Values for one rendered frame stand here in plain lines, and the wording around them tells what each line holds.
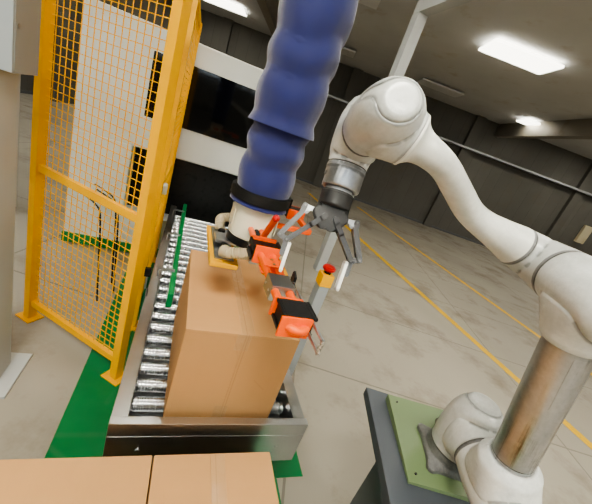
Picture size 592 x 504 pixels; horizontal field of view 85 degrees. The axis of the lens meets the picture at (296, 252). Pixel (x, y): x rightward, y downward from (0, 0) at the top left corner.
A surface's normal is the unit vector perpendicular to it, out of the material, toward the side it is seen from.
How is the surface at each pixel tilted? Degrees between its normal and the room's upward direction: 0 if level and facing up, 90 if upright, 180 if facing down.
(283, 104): 101
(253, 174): 75
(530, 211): 90
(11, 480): 0
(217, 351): 90
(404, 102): 70
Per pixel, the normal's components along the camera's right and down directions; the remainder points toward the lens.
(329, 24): 0.37, 0.64
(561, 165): -0.06, 0.34
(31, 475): 0.33, -0.88
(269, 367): 0.26, 0.43
